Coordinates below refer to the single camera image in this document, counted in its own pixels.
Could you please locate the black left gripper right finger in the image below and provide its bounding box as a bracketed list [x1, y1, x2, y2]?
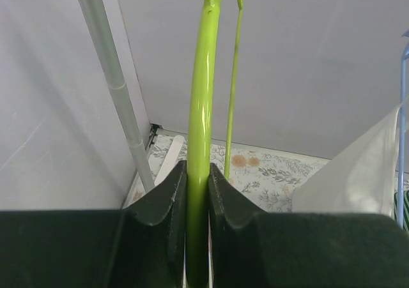
[208, 165, 408, 287]

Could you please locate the floral table mat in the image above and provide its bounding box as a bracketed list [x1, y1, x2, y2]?
[123, 133, 409, 214]

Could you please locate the lime green hanger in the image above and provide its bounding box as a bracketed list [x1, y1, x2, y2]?
[185, 0, 222, 287]

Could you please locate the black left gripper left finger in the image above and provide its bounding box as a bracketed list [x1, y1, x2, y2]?
[1, 161, 187, 287]

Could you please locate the white clothes rack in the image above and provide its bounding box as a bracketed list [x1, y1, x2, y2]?
[78, 0, 155, 193]

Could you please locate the blue hanger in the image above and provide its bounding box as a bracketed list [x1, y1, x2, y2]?
[396, 43, 408, 229]

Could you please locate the green striped tank top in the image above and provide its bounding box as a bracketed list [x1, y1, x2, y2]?
[394, 190, 409, 232]

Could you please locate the white tank top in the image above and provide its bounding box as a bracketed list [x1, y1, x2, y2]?
[291, 100, 408, 217]

